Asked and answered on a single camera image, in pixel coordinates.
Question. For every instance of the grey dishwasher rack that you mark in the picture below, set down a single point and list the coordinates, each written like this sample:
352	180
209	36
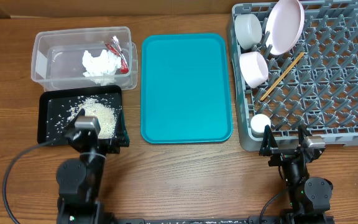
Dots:
321	90

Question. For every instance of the black tray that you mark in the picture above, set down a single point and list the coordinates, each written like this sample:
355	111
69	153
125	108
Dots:
45	97

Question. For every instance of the white napkin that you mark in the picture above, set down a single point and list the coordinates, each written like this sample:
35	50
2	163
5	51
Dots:
98	68

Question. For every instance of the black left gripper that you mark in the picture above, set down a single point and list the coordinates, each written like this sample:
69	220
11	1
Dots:
114	145

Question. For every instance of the large white plate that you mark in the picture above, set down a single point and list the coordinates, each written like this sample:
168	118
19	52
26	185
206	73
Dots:
285	25

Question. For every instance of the pile of rice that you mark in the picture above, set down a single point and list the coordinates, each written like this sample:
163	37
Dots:
62	110

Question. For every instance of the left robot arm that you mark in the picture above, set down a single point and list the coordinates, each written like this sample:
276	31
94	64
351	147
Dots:
80	179

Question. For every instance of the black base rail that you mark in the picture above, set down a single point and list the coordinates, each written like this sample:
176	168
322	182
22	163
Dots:
248	220

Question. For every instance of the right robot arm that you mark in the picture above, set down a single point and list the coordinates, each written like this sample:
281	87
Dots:
309	196

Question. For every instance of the teal plastic tray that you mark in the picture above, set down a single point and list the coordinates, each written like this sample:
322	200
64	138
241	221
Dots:
185	90

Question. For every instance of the white cup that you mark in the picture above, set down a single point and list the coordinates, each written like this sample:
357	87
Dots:
258	124

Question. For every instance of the clear plastic bin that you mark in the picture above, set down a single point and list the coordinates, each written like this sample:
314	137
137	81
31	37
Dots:
57	58

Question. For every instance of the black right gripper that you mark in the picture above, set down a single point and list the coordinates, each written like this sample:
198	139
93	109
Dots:
268	148

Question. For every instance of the small white plate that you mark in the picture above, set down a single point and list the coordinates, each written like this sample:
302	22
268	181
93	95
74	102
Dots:
254	68

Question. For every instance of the red foil wrapper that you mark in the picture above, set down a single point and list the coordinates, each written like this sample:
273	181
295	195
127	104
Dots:
115	48

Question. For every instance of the grey bowl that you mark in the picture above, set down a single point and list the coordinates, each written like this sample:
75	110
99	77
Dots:
248	30

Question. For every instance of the wooden chopstick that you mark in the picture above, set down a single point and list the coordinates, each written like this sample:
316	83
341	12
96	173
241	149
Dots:
282	76

